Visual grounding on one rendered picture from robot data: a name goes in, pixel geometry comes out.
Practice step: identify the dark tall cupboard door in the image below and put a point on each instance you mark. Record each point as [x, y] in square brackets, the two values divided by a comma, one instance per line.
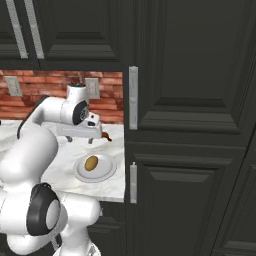
[180, 206]
[196, 66]

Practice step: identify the grey wall outlet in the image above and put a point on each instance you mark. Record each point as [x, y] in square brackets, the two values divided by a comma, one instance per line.
[13, 86]
[93, 88]

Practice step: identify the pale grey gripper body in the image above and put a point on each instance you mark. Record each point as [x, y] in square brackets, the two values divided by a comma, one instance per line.
[78, 130]

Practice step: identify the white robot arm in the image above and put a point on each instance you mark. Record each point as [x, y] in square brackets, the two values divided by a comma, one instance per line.
[30, 160]

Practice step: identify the dark side cupboard panel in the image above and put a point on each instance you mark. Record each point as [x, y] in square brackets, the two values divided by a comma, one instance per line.
[238, 213]

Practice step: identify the small brown red object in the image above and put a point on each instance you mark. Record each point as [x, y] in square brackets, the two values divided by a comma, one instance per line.
[107, 136]

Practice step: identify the brown potato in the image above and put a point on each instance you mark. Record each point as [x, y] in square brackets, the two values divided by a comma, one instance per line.
[91, 163]

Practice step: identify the dark wall cupboard door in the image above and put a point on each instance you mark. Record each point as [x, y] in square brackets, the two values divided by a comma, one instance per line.
[83, 30]
[5, 40]

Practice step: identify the dark base cupboard door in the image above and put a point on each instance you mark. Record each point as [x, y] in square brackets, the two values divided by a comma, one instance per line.
[110, 233]

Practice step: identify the white round plate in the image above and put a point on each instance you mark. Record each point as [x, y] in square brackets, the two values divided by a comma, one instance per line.
[103, 171]

